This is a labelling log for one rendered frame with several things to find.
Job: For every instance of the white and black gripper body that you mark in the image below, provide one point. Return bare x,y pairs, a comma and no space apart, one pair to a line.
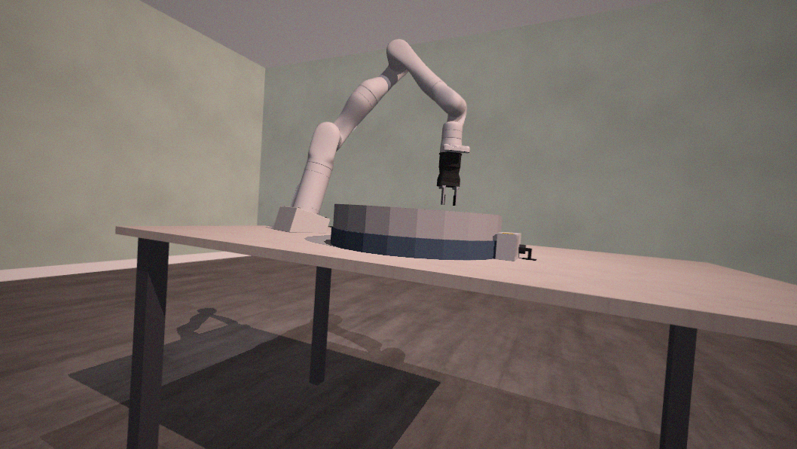
449,161

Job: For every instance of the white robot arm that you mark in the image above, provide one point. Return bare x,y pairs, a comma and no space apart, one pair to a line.
329,137

